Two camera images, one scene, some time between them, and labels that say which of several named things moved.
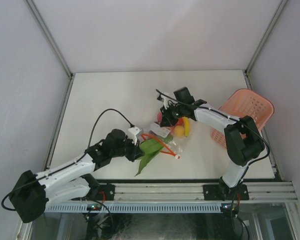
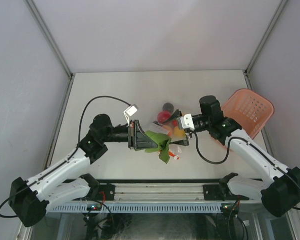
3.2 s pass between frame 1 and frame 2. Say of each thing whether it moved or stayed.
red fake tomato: stayed
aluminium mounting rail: stayed
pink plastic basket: stayed
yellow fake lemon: stayed
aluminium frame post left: stayed
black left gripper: moved
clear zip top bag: stayed
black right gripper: moved
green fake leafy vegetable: moved
